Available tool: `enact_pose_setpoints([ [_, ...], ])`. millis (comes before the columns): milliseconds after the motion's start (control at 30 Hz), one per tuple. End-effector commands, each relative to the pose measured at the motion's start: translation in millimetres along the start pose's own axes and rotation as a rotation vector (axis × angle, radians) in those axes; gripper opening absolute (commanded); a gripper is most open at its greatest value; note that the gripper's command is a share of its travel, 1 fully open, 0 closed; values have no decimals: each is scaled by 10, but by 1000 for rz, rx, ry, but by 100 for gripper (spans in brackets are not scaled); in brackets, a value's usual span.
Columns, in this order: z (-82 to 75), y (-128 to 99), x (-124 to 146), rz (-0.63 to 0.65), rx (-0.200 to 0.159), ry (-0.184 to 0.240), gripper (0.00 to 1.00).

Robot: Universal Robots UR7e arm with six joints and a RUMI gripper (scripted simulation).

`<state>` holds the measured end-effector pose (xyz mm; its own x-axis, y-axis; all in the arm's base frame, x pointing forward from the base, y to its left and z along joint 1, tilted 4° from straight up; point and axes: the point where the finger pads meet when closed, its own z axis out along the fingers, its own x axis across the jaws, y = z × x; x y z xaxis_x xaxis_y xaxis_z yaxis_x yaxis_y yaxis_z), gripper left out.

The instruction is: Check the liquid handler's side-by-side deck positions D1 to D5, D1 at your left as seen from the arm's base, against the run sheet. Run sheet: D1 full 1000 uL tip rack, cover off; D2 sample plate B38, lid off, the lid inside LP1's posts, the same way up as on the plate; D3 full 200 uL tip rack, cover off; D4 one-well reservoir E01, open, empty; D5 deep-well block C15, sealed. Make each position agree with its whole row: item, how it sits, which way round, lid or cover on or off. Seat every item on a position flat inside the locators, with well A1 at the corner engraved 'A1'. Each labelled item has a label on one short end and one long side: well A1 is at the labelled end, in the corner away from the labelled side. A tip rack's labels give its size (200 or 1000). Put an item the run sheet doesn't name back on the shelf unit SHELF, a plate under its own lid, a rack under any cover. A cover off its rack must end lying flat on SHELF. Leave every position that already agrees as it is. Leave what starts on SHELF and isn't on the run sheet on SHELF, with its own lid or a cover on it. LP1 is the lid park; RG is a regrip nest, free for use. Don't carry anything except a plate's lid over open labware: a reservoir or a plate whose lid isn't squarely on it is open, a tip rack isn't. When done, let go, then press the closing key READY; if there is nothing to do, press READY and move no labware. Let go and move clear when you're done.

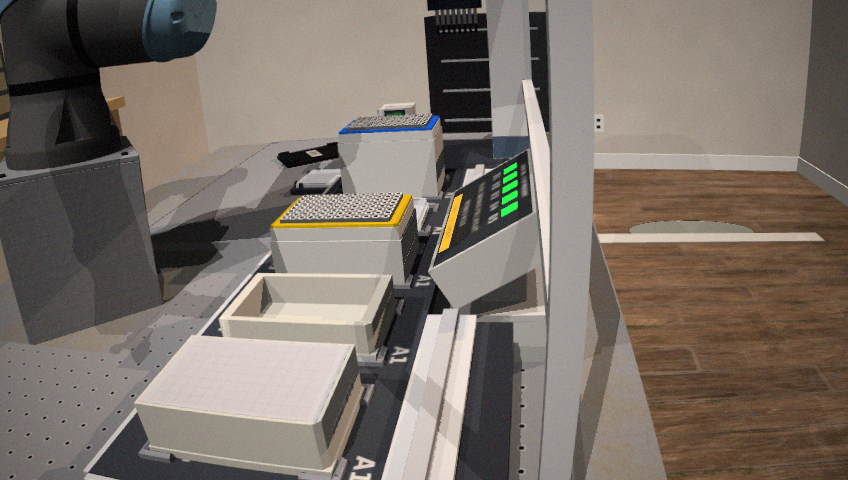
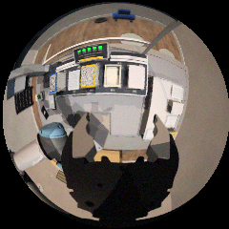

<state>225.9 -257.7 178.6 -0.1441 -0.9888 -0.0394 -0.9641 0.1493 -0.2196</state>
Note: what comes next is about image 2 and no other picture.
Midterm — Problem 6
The grey tip rack with blue rim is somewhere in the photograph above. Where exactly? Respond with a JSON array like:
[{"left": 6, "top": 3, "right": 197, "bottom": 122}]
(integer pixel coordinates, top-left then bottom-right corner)
[{"left": 50, "top": 73, "right": 66, "bottom": 93}]

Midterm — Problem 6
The beige open rectangular reservoir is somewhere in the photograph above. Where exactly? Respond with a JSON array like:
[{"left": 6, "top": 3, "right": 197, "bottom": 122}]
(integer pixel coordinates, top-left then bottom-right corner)
[{"left": 104, "top": 65, "right": 121, "bottom": 87}]

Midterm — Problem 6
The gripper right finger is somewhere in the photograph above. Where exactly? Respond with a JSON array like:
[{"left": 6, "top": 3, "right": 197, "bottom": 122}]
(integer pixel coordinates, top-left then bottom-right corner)
[{"left": 146, "top": 114, "right": 179, "bottom": 189}]

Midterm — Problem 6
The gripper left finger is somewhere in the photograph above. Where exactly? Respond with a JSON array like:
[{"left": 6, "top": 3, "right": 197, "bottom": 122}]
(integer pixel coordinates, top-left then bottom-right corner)
[{"left": 61, "top": 113, "right": 97, "bottom": 189}]

